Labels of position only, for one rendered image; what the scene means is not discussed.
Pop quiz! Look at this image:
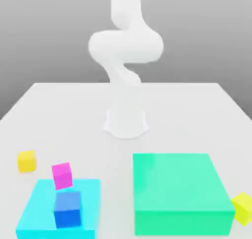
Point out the large cyan box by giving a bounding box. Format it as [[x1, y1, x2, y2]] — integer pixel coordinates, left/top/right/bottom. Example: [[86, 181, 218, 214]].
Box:
[[15, 179, 102, 239]]

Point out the small lime yellow cube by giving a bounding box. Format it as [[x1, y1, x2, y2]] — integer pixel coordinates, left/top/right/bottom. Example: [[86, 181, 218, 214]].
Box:
[[231, 191, 252, 227]]

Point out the small blue cube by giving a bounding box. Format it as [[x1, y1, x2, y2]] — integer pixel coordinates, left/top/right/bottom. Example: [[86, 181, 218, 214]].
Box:
[[53, 191, 82, 229]]

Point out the large green box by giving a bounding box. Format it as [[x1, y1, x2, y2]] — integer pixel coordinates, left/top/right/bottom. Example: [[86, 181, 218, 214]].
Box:
[[132, 153, 236, 237]]

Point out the small magenta cube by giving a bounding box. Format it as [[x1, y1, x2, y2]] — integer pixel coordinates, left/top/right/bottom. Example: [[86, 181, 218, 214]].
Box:
[[51, 162, 73, 191]]

